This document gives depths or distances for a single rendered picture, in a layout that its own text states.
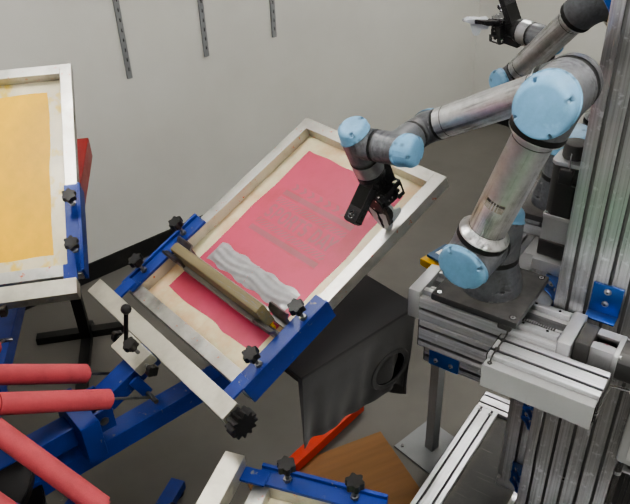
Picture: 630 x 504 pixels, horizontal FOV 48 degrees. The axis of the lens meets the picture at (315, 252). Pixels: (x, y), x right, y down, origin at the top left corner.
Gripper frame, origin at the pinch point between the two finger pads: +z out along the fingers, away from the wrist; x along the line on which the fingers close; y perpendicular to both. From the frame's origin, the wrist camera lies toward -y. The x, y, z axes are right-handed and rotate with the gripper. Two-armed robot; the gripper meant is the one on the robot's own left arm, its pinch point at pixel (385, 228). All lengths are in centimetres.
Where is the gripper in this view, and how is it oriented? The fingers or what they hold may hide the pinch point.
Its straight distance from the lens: 188.5
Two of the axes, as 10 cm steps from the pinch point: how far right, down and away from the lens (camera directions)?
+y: 6.7, -6.9, 2.6
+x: -6.6, -4.0, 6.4
